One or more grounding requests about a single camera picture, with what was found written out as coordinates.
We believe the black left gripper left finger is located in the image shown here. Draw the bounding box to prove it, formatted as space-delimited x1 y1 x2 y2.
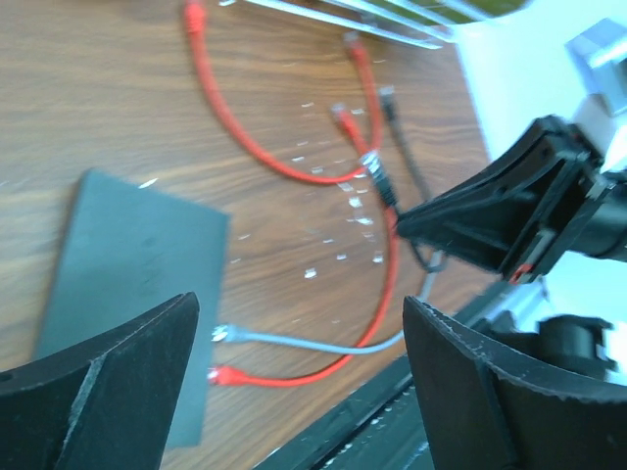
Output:
1 293 199 469

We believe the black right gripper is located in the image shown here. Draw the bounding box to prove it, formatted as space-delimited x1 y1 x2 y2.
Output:
398 115 607 284

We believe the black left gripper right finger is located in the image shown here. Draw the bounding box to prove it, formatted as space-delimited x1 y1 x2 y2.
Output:
403 297 626 469

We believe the red ethernet cable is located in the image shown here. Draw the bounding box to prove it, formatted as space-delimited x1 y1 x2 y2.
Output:
208 102 401 389
183 0 388 186

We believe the grey ethernet cable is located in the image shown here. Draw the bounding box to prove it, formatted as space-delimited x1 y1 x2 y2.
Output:
211 249 445 356

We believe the black network switch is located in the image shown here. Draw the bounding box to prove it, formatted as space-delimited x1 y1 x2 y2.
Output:
33 169 229 448

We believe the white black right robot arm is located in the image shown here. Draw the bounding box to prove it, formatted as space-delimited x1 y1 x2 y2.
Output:
398 1 626 361

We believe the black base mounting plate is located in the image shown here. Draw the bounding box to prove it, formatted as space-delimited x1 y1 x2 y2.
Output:
252 283 520 470

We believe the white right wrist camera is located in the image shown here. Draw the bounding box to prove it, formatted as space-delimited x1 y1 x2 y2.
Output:
565 18 626 117

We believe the white wire dish rack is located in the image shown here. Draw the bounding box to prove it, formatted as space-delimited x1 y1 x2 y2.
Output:
251 0 527 50

